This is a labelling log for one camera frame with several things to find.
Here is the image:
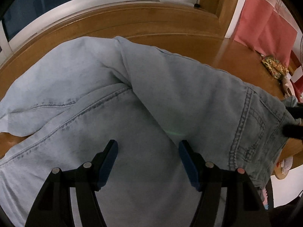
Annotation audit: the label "beige folded cloth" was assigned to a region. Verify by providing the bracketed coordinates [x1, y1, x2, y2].
[282, 76, 295, 97]

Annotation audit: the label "yellow patterned fabric pouch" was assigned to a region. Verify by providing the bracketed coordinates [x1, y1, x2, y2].
[261, 56, 289, 79]

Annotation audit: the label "red and white curtain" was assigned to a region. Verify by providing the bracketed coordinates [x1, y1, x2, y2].
[232, 0, 299, 67]

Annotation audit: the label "light blue denim jeans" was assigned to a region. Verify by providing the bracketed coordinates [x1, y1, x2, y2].
[1, 37, 297, 226]

